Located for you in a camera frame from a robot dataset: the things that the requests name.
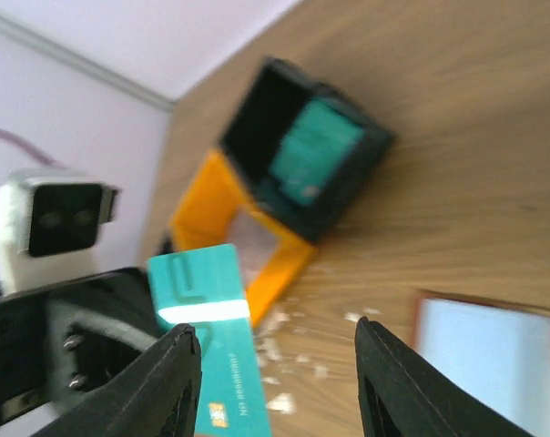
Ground brown leather card holder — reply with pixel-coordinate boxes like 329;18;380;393
413;293;550;436

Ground white cards in orange bin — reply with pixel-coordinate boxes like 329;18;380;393
226;209;280;286

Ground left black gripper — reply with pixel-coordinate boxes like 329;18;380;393
0;268;202;436

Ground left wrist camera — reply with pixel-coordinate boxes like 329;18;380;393
0;168;119;295

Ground black bin with teal cards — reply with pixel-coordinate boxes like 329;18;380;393
219;56;396;243

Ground teal card stack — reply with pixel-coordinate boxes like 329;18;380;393
269;98;365;207

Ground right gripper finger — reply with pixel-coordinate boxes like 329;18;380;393
354;317;529;437

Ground orange plastic bin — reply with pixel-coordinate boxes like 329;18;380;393
168;149;317;327

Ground teal credit card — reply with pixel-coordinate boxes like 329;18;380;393
148;244;271;437

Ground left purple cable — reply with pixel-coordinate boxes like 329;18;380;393
0;127;66;169

